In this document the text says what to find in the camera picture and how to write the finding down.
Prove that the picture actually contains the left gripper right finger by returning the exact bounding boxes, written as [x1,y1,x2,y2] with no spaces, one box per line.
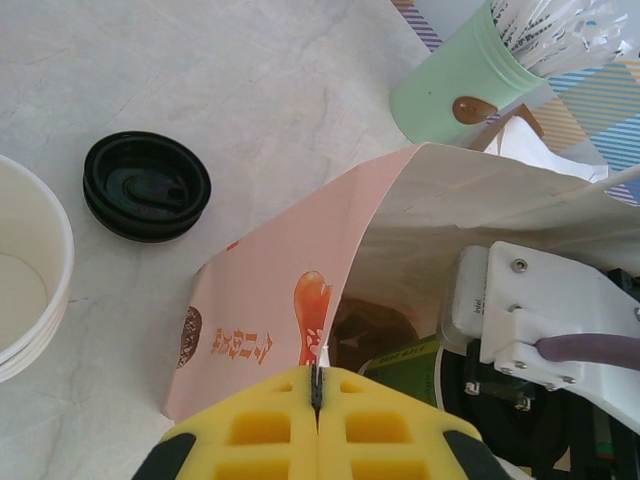
[316,367,512,480]

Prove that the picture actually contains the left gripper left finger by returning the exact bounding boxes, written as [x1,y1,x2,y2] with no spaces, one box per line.
[132,367,318,480]

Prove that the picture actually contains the green paper coffee cup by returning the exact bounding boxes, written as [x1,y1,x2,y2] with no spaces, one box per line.
[358,335,451,416]

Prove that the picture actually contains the brown cardboard cup carrier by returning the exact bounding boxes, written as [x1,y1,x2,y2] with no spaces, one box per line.
[328,294,420,374]

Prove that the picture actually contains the black plastic cup lid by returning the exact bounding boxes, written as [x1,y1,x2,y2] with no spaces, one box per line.
[442,349,469,421]

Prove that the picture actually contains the printed paper takeout bag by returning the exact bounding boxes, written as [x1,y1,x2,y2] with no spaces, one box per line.
[159,142,640,426]

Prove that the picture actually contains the black cup lid stack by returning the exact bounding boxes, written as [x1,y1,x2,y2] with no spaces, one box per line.
[82,130,213,245]

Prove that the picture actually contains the white paper napkin stack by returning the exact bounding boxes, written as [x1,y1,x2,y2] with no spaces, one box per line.
[492,117,609,184]

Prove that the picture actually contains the paper cup stack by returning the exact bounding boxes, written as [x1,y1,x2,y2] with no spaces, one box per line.
[0,153,76,385]

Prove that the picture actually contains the brown cardboard napkin tray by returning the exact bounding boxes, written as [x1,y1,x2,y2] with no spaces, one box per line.
[469,102,547,151]

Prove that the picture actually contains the mint green holder cup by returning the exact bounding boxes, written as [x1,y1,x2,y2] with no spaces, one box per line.
[389,0,549,147]

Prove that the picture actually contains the white wrapped stick packets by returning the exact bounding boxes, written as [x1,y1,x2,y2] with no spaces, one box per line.
[488,0,632,80]

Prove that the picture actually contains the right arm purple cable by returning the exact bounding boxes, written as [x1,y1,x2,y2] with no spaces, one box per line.
[535,333,640,374]

